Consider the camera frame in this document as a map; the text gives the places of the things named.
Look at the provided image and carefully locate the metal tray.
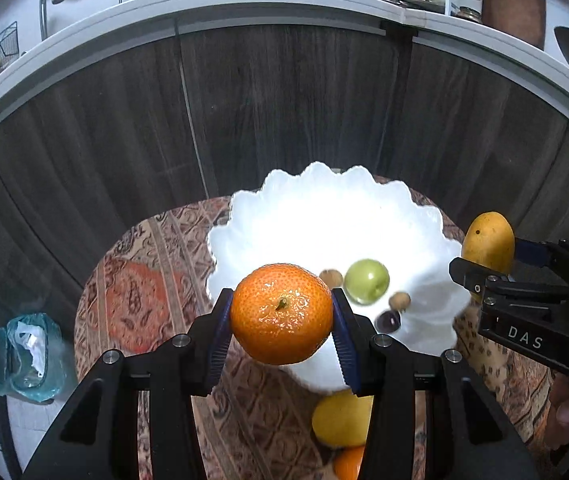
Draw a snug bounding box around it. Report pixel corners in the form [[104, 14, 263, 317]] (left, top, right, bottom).
[[364, 0, 446, 12]]

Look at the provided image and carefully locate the brown wooden cutting board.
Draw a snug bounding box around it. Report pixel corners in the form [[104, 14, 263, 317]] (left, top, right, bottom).
[[481, 0, 546, 51]]

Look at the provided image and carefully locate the dark wood kitchen counter cabinet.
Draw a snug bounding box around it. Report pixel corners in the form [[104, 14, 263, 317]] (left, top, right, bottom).
[[0, 0, 569, 351]]

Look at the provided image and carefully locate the yellow round fruit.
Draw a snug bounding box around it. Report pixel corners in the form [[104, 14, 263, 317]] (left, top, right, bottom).
[[311, 390, 372, 448]]

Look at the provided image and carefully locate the orange mandarin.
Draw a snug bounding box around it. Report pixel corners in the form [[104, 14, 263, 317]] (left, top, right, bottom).
[[230, 263, 335, 366], [333, 444, 366, 480]]

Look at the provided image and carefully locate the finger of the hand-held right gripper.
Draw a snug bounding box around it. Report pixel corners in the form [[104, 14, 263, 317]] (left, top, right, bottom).
[[513, 239, 569, 287], [449, 257, 515, 301]]

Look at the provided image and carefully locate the green apple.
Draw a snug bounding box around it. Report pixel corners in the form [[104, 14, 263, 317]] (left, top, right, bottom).
[[344, 259, 390, 305]]

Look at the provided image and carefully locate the white scalloped bowl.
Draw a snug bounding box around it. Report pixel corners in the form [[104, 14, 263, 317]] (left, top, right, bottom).
[[207, 161, 472, 393]]

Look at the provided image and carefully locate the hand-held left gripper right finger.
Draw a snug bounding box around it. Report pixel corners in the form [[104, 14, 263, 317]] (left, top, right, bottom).
[[331, 287, 541, 480]]

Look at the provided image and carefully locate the yellow mango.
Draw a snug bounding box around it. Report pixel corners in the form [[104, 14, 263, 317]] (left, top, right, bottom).
[[461, 211, 516, 305]]

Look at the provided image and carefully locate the small dark round fruit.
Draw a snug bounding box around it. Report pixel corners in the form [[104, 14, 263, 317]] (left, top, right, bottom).
[[374, 310, 401, 333]]

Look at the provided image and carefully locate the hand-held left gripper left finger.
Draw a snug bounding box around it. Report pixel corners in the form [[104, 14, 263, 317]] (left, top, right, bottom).
[[22, 287, 236, 480]]

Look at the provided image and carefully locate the paisley patterned tablecloth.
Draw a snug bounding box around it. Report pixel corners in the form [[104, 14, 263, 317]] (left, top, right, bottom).
[[74, 195, 565, 480]]

